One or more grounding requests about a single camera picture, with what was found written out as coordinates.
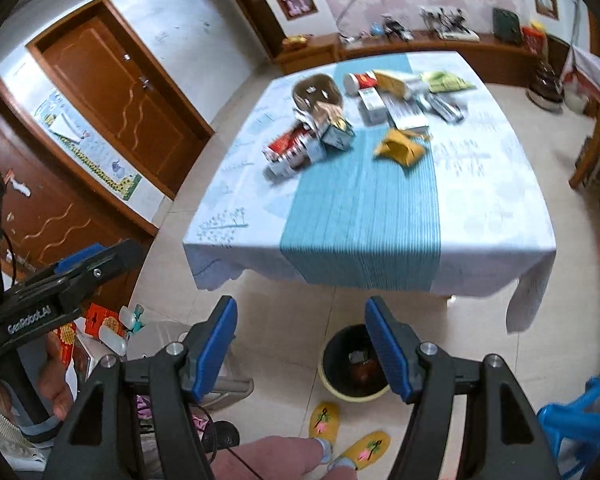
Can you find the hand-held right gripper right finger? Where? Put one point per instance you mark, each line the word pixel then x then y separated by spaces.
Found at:
pixel 387 350

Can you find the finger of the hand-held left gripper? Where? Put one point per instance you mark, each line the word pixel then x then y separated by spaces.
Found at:
pixel 80 256
pixel 120 260

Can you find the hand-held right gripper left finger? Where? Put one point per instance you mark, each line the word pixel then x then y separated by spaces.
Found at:
pixel 215 345

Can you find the black bin with yellow rim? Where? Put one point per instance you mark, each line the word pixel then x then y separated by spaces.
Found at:
pixel 345 360

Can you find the red white packet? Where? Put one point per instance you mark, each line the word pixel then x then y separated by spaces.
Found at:
pixel 290 152

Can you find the yellow snack bag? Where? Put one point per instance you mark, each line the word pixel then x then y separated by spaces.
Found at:
pixel 400 149

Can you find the blue white carton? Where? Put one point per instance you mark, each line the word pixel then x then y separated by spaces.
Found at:
pixel 337 136

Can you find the long white box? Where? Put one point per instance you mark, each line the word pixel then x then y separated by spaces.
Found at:
pixel 407 112

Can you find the small white box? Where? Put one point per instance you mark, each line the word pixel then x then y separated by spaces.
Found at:
pixel 372 105

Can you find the paper wrapper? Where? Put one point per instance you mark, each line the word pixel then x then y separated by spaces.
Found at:
pixel 322 112

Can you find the silver wrapper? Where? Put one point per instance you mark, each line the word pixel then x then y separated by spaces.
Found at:
pixel 442 106

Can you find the brown paper cup carrier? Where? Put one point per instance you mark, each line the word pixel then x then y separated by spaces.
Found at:
pixel 317 91

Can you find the yellow carton box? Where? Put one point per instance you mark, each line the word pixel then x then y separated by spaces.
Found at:
pixel 392 82

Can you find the red white paper cup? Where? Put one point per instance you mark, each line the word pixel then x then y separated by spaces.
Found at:
pixel 357 81

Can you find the green snack packet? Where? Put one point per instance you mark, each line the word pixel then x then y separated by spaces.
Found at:
pixel 447 81

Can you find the person's left forearm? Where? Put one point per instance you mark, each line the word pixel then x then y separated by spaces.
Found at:
pixel 0 425

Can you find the person's left hand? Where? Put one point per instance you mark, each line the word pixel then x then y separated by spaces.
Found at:
pixel 55 385

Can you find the red paper packet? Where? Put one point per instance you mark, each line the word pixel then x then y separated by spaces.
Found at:
pixel 100 317

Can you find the brown wooden door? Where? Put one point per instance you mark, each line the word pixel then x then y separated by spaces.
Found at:
pixel 120 95
pixel 40 210

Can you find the yellow slipper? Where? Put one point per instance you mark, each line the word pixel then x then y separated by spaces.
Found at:
pixel 367 449
pixel 325 420

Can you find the person's leg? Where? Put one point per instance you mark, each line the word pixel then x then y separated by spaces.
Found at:
pixel 270 457

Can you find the table with blue-white cloth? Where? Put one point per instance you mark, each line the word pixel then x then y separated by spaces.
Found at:
pixel 360 220

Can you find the blue plastic stool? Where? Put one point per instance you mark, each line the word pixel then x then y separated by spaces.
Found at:
pixel 575 425

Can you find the small wooden cabinet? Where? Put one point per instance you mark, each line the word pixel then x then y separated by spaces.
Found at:
pixel 305 55

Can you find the fruit bowl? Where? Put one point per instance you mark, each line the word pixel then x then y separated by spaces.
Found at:
pixel 297 40

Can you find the dark wooden door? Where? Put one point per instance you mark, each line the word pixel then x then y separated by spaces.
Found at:
pixel 240 0

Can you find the wooden television cabinet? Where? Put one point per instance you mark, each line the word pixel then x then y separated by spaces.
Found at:
pixel 480 55

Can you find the dark ceramic jar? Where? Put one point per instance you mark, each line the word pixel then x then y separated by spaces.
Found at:
pixel 547 82

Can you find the pink dumbbells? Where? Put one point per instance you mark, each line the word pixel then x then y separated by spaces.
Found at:
pixel 296 1

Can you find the white bucket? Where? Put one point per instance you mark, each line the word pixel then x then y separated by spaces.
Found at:
pixel 575 94

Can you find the black device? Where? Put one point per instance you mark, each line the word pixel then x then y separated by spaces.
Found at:
pixel 395 30

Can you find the small blue kettle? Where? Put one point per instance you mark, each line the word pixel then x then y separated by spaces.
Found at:
pixel 376 30

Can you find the white set-top box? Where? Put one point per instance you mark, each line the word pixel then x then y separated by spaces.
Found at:
pixel 457 35

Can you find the red basket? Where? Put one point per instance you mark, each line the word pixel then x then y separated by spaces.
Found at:
pixel 532 37

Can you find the wooden table with pink cloth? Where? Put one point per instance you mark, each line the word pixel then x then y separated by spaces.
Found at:
pixel 595 75

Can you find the dark green appliance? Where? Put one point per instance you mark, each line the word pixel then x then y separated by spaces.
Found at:
pixel 507 25

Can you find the wall poster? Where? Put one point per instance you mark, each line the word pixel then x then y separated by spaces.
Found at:
pixel 80 145

